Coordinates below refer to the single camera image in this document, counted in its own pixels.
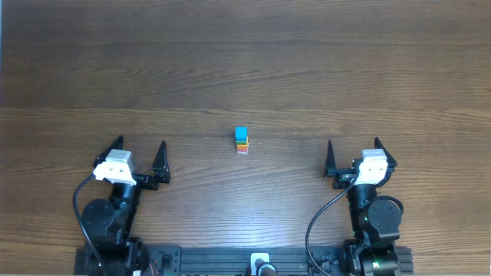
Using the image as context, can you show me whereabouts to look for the mounting rail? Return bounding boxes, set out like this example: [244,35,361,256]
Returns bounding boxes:
[74,245,415,276]

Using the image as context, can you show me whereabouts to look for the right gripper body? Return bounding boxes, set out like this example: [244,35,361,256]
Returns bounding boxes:
[331,167,358,190]

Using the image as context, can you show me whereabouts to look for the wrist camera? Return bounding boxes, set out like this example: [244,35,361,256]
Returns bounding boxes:
[92,149,136,187]
[353,148,388,187]

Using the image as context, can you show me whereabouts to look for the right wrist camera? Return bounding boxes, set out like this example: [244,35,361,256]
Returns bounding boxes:
[353,148,388,187]

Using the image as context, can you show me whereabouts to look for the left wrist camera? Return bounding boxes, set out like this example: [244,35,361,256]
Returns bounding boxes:
[92,149,136,187]

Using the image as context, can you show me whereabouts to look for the black cable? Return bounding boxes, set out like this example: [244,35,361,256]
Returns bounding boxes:
[72,174,109,276]
[305,174,360,276]

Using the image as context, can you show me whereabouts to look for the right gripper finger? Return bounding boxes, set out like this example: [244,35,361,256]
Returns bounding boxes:
[321,139,338,178]
[374,136,398,168]

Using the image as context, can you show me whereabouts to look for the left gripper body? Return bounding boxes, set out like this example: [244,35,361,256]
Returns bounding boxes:
[132,174,160,192]

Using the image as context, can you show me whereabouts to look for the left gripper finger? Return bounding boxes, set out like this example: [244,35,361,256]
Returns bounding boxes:
[93,135,124,168]
[151,140,171,184]

